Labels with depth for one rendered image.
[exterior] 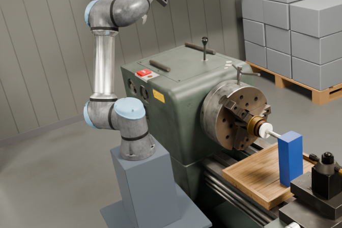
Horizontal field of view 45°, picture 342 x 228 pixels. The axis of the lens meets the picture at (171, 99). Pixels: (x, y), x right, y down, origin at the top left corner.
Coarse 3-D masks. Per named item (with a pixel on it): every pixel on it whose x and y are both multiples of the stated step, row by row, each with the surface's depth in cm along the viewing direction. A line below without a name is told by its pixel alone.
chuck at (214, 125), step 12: (228, 84) 190; (216, 96) 187; (228, 96) 182; (240, 96) 186; (252, 96) 189; (264, 96) 193; (216, 108) 183; (252, 108) 192; (204, 120) 190; (216, 120) 182; (228, 120) 186; (216, 132) 184; (228, 132) 188; (228, 144) 190
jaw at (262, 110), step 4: (264, 104) 194; (256, 108) 192; (260, 108) 192; (264, 108) 191; (268, 108) 191; (248, 112) 191; (252, 112) 190; (256, 112) 189; (260, 112) 188; (264, 112) 188; (268, 112) 192; (252, 116) 189; (264, 116) 186
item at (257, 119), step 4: (256, 116) 182; (260, 116) 183; (252, 120) 181; (256, 120) 180; (260, 120) 180; (264, 120) 181; (248, 124) 181; (252, 124) 180; (256, 124) 179; (260, 124) 177; (248, 128) 182; (252, 128) 179; (256, 128) 178; (248, 132) 183; (252, 132) 180; (256, 132) 178; (256, 136) 182; (260, 136) 179
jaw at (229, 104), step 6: (222, 102) 183; (228, 102) 183; (234, 102) 180; (228, 108) 181; (234, 108) 180; (240, 108) 182; (234, 114) 183; (240, 114) 180; (246, 114) 182; (240, 120) 186; (246, 120) 180
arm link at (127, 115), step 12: (120, 108) 162; (132, 108) 162; (144, 108) 169; (108, 120) 167; (120, 120) 164; (132, 120) 163; (144, 120) 166; (120, 132) 169; (132, 132) 165; (144, 132) 167
